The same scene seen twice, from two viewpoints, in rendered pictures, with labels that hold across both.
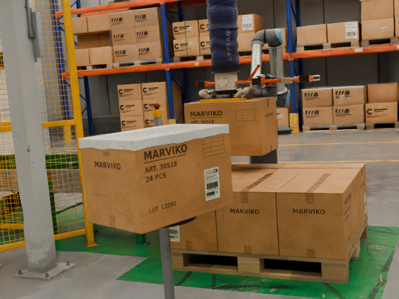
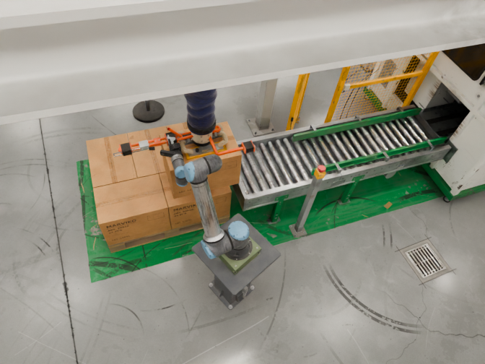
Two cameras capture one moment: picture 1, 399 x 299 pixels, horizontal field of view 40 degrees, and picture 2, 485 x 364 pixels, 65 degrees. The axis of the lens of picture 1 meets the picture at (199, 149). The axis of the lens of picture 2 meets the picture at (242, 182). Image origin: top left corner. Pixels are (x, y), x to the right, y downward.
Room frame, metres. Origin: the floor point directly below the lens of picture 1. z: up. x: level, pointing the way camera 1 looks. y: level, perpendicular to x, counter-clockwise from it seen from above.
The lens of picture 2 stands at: (5.87, -1.60, 3.41)
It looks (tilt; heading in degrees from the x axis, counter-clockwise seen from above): 53 degrees down; 130
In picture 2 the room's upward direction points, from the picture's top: 7 degrees clockwise
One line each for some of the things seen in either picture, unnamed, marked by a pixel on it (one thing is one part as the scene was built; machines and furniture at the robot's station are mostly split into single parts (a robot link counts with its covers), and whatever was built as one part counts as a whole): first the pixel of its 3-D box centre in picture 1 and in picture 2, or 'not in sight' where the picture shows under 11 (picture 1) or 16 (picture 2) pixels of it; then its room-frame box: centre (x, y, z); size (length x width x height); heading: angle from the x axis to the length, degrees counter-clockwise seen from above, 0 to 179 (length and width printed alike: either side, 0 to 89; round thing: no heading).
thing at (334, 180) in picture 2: not in sight; (354, 175); (5.12, 0.97, 0.50); 2.31 x 0.05 x 0.19; 66
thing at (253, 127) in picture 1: (231, 126); (201, 159); (4.22, -0.26, 0.87); 0.60 x 0.40 x 0.40; 66
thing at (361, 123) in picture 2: (22, 167); (358, 121); (4.73, 1.54, 0.60); 1.60 x 0.10 x 0.09; 66
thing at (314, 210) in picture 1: (268, 203); (158, 178); (3.79, -0.46, 0.34); 1.20 x 1.00 x 0.40; 66
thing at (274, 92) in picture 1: (269, 94); (182, 178); (4.40, -0.59, 1.08); 0.12 x 0.09 x 0.12; 76
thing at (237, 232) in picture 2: not in sight; (237, 235); (5.02, -0.59, 1.02); 0.17 x 0.15 x 0.18; 76
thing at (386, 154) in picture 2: (60, 157); (384, 157); (5.21, 1.32, 0.60); 1.60 x 0.10 x 0.09; 66
